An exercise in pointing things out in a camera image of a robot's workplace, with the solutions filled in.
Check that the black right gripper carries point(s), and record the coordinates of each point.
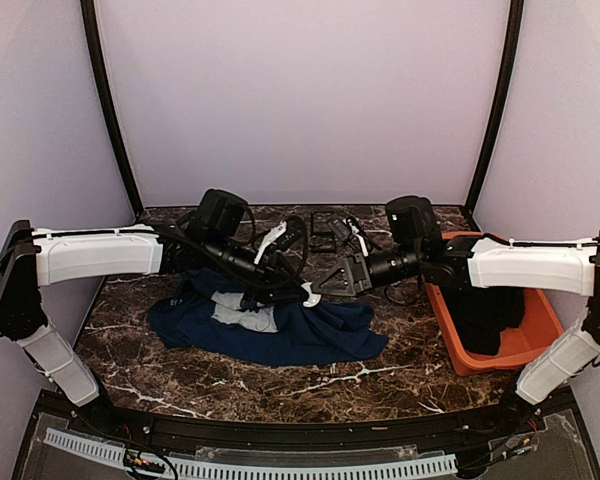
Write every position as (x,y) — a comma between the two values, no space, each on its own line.
(360,277)

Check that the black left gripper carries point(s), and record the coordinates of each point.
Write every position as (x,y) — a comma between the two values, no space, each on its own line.
(262,283)

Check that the round gold white brooch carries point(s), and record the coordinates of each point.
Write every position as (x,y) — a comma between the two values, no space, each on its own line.
(313,299)

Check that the black brooch box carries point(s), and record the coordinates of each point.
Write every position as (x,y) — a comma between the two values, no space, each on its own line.
(322,238)

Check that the blue printed t-shirt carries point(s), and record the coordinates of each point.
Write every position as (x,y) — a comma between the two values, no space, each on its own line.
(210,312)

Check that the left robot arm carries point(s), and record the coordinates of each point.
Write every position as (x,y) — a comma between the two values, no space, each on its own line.
(31,259)

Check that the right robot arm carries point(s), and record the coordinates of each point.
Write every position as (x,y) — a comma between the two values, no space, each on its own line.
(419,242)

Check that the black garment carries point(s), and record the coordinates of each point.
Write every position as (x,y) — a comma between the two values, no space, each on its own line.
(480,315)

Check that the orange plastic basket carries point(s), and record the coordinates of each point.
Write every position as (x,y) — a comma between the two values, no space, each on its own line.
(525,345)

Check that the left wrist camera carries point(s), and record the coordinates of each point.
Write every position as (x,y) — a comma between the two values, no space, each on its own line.
(283,236)

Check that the black front rail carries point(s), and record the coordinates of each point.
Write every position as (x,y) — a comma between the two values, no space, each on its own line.
(465,430)

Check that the white slotted cable duct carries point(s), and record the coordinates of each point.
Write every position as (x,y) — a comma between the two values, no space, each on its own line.
(224,463)

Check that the right black frame post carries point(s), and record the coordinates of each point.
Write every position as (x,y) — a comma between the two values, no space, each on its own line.
(501,90)

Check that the black frame post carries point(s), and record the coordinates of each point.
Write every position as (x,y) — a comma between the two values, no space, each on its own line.
(501,90)
(108,109)

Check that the left black frame post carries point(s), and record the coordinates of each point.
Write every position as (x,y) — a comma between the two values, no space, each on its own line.
(108,109)

